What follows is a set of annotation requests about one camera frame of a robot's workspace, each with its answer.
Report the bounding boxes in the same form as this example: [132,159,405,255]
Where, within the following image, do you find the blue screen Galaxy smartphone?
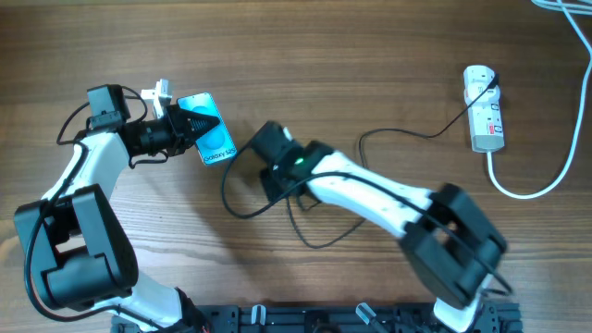
[177,92,237,166]

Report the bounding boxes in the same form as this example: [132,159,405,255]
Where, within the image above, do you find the black USB charging cable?
[285,73,500,250]

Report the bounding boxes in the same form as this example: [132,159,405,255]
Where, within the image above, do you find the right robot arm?
[250,121,508,332]

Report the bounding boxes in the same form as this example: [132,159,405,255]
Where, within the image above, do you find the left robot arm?
[14,84,223,332]

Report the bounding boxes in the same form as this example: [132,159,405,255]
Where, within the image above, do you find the white USB charger plug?
[463,77,500,106]

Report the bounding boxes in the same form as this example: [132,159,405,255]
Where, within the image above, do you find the white power strip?
[463,65,505,154]

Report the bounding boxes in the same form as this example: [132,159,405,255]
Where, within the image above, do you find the black left camera cable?
[22,85,186,332]

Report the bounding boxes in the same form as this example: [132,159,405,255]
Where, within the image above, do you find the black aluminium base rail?
[110,302,524,333]

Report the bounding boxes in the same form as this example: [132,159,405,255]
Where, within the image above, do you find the white power strip cord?
[486,0,592,201]

